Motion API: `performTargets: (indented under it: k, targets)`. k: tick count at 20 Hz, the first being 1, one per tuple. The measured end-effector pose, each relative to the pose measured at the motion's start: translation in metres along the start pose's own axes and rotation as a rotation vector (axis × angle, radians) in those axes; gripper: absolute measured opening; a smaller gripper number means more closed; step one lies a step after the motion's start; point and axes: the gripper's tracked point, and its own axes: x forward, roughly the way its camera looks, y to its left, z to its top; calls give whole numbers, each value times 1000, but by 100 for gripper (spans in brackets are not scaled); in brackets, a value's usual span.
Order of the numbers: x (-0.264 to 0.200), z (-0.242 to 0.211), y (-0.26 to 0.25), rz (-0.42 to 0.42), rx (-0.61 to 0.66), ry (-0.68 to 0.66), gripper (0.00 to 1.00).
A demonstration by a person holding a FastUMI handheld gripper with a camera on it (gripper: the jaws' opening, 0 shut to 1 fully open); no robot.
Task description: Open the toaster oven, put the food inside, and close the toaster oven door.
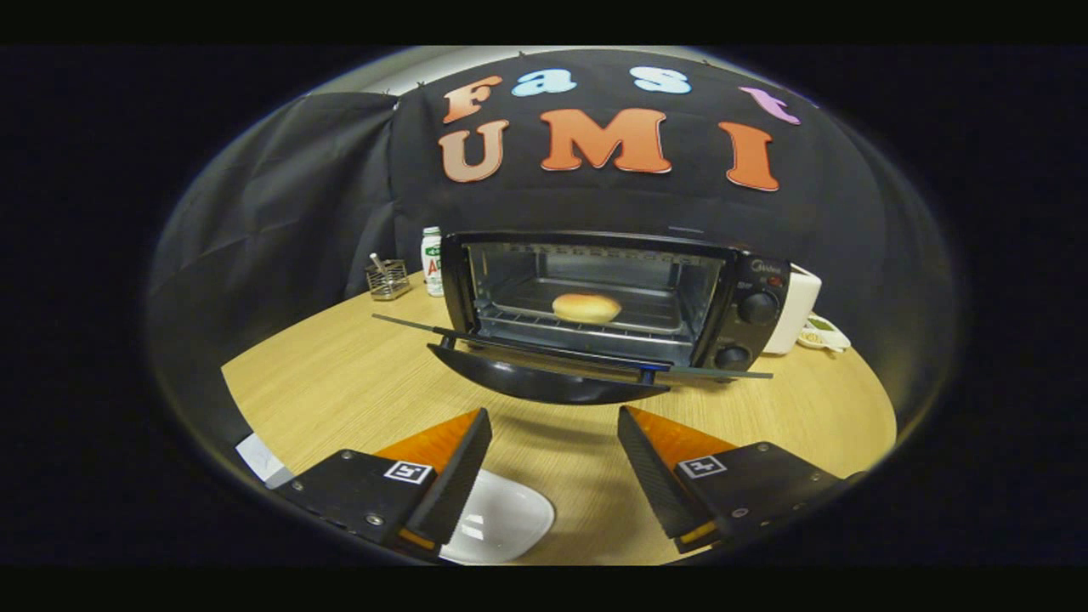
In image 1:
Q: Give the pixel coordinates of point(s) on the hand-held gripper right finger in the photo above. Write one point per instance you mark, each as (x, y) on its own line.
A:
(650, 472)

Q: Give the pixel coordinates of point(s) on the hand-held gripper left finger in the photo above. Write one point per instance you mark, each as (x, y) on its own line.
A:
(459, 480)

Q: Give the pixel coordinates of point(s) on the black toaster oven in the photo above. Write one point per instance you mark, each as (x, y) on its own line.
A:
(756, 340)

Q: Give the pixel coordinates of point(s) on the round bread bun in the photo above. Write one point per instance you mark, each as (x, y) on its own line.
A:
(586, 308)

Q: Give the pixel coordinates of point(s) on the white toaster appliance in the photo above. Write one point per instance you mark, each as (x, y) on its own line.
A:
(799, 314)

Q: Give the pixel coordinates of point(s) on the white plate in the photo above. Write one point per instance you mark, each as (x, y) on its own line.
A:
(501, 518)

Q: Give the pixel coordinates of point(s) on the white paper card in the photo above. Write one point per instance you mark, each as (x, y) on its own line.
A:
(263, 461)

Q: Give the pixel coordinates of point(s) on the white bottle with green label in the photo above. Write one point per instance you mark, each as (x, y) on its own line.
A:
(432, 263)

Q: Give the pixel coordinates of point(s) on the white divided condiment dish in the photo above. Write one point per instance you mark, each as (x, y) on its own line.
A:
(824, 336)

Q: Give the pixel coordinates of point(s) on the black backdrop cloth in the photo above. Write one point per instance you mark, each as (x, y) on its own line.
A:
(280, 212)

